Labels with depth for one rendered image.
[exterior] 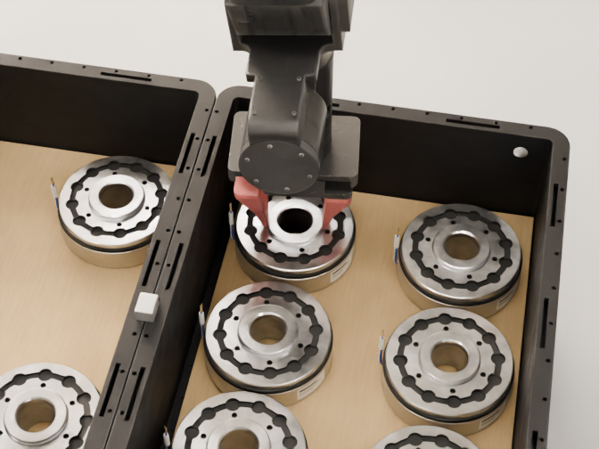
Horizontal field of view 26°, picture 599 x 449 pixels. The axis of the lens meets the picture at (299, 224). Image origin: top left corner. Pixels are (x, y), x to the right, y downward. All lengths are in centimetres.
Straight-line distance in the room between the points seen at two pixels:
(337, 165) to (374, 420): 20
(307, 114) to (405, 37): 61
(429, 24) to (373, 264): 47
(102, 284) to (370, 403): 25
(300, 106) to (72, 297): 32
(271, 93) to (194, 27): 63
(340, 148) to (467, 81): 45
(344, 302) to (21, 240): 29
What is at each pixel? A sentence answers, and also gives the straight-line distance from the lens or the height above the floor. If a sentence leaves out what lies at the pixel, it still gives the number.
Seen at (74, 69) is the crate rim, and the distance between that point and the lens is 115.
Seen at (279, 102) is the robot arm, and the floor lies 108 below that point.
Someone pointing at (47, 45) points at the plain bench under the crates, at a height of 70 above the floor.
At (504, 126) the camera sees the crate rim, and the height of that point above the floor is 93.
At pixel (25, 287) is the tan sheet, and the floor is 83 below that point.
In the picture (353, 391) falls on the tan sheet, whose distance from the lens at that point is 105.
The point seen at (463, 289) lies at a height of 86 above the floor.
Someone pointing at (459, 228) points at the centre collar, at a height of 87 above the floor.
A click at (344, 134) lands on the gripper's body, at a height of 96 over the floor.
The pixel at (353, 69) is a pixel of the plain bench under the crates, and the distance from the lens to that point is 146.
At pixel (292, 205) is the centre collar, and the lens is 111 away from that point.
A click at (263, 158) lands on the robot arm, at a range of 90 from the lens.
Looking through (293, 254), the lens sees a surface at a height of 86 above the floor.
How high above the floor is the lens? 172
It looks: 51 degrees down
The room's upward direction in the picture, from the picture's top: straight up
